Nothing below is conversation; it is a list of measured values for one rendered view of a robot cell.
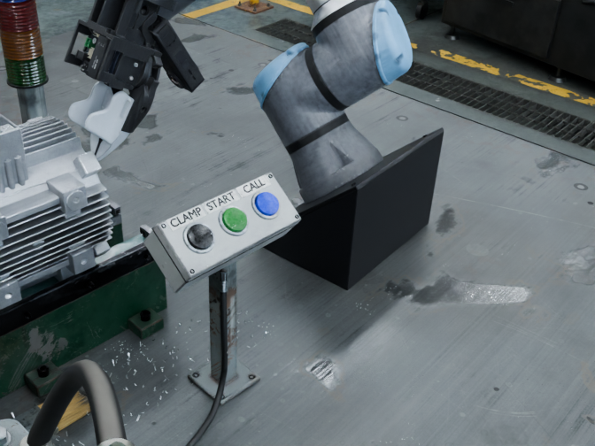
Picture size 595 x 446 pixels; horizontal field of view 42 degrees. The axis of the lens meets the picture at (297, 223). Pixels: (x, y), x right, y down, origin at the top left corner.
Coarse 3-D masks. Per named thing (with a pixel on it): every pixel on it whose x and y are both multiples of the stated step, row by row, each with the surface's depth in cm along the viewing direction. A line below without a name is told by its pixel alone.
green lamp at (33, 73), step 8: (40, 56) 122; (8, 64) 120; (16, 64) 120; (24, 64) 120; (32, 64) 121; (40, 64) 122; (8, 72) 121; (16, 72) 121; (24, 72) 121; (32, 72) 121; (40, 72) 122; (8, 80) 123; (16, 80) 121; (24, 80) 121; (32, 80) 122; (40, 80) 123
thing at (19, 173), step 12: (0, 120) 90; (0, 132) 87; (12, 132) 87; (0, 144) 86; (12, 144) 87; (0, 156) 87; (12, 156) 88; (24, 156) 89; (0, 168) 87; (12, 168) 89; (24, 168) 90; (0, 180) 88; (12, 180) 89; (24, 180) 90; (0, 192) 89
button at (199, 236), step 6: (192, 228) 84; (198, 228) 84; (204, 228) 85; (192, 234) 84; (198, 234) 84; (204, 234) 84; (210, 234) 85; (192, 240) 84; (198, 240) 84; (204, 240) 84; (210, 240) 84; (192, 246) 84; (198, 246) 84; (204, 246) 84
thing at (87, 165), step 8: (88, 152) 94; (80, 160) 93; (88, 160) 93; (96, 160) 94; (80, 168) 94; (88, 168) 93; (96, 168) 94; (88, 176) 95; (96, 248) 100; (104, 248) 100; (96, 256) 100
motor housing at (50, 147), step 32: (32, 128) 95; (64, 128) 96; (32, 160) 91; (64, 160) 94; (32, 192) 91; (96, 192) 94; (32, 224) 89; (64, 224) 93; (96, 224) 96; (0, 256) 87; (32, 256) 90; (64, 256) 95
